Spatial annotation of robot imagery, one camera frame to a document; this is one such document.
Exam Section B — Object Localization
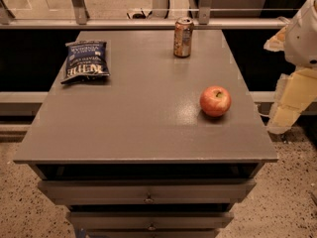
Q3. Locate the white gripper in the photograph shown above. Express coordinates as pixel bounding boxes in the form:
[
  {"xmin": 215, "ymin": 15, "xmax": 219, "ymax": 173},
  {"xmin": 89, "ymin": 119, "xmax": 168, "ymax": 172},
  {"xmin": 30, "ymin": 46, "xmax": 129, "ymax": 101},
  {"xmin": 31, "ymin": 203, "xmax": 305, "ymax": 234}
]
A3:
[{"xmin": 264, "ymin": 3, "xmax": 317, "ymax": 134}]

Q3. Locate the red apple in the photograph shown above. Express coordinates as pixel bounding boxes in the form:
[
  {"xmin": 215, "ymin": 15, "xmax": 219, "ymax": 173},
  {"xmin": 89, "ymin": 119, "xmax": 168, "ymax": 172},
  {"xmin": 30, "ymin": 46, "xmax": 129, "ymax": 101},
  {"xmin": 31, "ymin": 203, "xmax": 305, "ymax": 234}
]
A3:
[{"xmin": 199, "ymin": 85, "xmax": 232, "ymax": 117}]

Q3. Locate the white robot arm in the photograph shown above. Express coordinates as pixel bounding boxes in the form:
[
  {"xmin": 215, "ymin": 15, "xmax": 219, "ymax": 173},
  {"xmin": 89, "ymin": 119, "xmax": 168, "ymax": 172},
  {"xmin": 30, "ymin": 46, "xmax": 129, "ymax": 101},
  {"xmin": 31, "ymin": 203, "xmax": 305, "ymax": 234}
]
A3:
[{"xmin": 264, "ymin": 0, "xmax": 317, "ymax": 134}]

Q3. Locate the blue chip bag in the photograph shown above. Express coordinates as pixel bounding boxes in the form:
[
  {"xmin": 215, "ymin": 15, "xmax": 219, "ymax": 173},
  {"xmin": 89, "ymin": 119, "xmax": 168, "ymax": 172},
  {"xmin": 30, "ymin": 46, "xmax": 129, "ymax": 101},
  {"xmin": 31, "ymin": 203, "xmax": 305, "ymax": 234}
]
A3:
[{"xmin": 60, "ymin": 40, "xmax": 110, "ymax": 84}]

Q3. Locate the orange soda can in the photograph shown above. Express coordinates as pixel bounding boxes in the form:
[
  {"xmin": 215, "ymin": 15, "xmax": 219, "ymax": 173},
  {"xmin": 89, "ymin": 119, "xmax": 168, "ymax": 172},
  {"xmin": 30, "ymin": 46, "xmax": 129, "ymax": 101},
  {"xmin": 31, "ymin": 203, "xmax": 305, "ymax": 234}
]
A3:
[{"xmin": 173, "ymin": 17, "xmax": 194, "ymax": 58}]

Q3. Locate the lower grey drawer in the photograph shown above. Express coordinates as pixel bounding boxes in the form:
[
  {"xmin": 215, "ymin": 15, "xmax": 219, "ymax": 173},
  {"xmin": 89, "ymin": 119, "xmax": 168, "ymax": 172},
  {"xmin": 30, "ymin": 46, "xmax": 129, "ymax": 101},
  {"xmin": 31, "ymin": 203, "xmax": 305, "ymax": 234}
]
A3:
[{"xmin": 67, "ymin": 212, "xmax": 233, "ymax": 231}]

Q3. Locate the grey drawer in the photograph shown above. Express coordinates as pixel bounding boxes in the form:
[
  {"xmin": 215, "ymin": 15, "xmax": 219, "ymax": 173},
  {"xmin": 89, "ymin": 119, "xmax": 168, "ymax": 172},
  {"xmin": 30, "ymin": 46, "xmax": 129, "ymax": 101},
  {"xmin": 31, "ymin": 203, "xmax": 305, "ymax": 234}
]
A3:
[
  {"xmin": 38, "ymin": 178, "xmax": 256, "ymax": 205},
  {"xmin": 67, "ymin": 212, "xmax": 233, "ymax": 231}
]

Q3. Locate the upper grey drawer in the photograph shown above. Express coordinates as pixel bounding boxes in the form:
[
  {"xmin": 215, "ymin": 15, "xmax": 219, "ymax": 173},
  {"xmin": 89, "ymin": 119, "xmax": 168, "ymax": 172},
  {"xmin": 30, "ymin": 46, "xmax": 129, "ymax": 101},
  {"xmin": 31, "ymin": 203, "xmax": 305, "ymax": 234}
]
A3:
[{"xmin": 38, "ymin": 178, "xmax": 256, "ymax": 205}]

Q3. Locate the glass railing with metal posts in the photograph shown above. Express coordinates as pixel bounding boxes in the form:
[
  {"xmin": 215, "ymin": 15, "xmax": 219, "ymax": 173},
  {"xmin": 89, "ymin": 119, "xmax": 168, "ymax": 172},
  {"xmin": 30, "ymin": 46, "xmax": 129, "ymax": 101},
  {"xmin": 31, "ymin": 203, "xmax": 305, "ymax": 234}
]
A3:
[{"xmin": 0, "ymin": 0, "xmax": 302, "ymax": 30}]

